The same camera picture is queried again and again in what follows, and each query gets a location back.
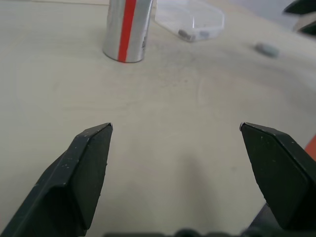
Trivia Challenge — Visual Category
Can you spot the small grey object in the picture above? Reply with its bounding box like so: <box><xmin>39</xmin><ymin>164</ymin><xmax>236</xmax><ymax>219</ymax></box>
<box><xmin>254</xmin><ymin>42</ymin><xmax>280</xmax><ymax>59</ymax></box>

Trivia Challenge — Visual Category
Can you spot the clear plastic tray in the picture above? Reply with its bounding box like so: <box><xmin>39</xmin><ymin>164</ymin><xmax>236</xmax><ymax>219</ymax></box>
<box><xmin>154</xmin><ymin>0</ymin><xmax>226</xmax><ymax>43</ymax></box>

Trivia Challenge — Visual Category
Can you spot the silver red can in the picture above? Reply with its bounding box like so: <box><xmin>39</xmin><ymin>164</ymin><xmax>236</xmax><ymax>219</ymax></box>
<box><xmin>102</xmin><ymin>0</ymin><xmax>154</xmax><ymax>64</ymax></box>

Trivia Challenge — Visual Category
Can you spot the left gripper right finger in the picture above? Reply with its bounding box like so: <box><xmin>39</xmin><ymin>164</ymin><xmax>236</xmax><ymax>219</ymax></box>
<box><xmin>239</xmin><ymin>121</ymin><xmax>316</xmax><ymax>233</ymax></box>

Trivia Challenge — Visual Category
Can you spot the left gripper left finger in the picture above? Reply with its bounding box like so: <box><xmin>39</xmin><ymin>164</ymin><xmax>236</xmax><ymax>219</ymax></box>
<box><xmin>0</xmin><ymin>122</ymin><xmax>114</xmax><ymax>237</ymax></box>

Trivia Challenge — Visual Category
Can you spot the orange sheet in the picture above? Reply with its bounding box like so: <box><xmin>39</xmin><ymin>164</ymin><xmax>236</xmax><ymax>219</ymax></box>
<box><xmin>305</xmin><ymin>134</ymin><xmax>316</xmax><ymax>158</ymax></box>

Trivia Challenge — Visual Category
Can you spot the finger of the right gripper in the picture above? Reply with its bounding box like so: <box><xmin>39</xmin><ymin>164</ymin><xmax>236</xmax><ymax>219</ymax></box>
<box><xmin>297</xmin><ymin>21</ymin><xmax>316</xmax><ymax>35</ymax></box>
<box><xmin>282</xmin><ymin>0</ymin><xmax>316</xmax><ymax>15</ymax></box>

